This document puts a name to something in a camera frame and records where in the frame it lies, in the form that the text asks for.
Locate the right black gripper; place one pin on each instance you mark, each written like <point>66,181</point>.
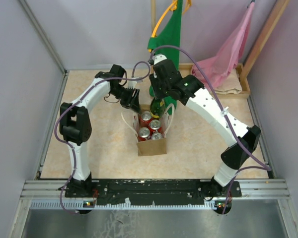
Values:
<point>154,80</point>

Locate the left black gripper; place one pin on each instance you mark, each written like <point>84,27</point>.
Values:
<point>132,102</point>

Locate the red cola can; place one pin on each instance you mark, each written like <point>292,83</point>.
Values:
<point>144,134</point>
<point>155,126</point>
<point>145,118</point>

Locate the green glass bottle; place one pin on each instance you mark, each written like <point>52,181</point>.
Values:
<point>157,108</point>

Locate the purple soda can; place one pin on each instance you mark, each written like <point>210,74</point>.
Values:
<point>156,136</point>

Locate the watermelon print canvas bag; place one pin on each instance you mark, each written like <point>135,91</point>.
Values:
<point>150,147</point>

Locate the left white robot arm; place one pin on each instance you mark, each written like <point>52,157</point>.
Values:
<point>74,121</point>

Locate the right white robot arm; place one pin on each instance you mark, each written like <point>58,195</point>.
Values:
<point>241,139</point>

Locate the green t-shirt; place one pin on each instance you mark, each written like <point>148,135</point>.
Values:
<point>171,54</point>

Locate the pink shirt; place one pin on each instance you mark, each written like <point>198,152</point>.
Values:
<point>219,67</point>

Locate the beige cloth in tray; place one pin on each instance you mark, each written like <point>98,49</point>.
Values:
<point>231,85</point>

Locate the wooden tray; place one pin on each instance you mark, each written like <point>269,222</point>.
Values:
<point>244,84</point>

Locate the yellow clothes hanger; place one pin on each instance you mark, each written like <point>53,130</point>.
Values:
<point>166,30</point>

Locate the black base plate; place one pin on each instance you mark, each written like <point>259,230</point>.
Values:
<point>155,191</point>

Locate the wooden rack frame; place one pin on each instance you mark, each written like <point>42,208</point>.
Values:
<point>261,40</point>

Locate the aluminium rail frame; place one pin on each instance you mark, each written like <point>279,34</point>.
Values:
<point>50,194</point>

